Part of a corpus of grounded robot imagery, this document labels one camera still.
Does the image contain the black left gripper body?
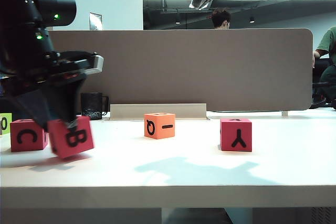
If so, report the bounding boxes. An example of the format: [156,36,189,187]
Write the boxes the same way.
[0,50,93,99]

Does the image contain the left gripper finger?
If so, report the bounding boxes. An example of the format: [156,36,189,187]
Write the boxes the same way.
[10,90,51,132]
[51,73,88,131]

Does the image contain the red block digit 5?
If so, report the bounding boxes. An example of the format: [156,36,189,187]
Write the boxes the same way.
[10,119,49,153]

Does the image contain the red block letters B T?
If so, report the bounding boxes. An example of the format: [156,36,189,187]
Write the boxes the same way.
[48,115,95,159]

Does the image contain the orange block letter Q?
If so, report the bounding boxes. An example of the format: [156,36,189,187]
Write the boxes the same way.
[144,113,176,140]

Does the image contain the red block letter Y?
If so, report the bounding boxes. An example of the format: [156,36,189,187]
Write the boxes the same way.
[219,118,253,153]

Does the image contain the black mug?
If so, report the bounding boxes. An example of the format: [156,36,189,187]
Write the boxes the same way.
[80,92,110,121]

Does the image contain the dark-haired person with mask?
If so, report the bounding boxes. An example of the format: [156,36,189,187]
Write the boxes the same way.
[211,8,232,29]

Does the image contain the green foam block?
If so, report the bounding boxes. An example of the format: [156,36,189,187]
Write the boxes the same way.
[0,113,13,135]

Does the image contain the brown desk divider panel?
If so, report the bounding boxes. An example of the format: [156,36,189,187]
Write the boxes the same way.
[48,28,314,112]

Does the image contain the person in light green shirt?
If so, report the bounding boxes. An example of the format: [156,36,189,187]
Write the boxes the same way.
[312,26,336,69]

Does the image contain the person in dark green shirt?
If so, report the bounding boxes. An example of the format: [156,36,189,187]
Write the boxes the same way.
[319,63,336,101]

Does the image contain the black headphones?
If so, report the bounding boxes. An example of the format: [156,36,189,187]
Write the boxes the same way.
[309,97,336,111]

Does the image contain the grey vented panel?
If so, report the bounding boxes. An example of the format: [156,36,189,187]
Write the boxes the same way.
[310,206,333,224]

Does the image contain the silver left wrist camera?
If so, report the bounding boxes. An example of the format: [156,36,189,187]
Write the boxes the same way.
[85,54,104,76]

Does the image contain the silver wall sign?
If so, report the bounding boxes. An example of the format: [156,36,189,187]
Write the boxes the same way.
[88,12,103,31]

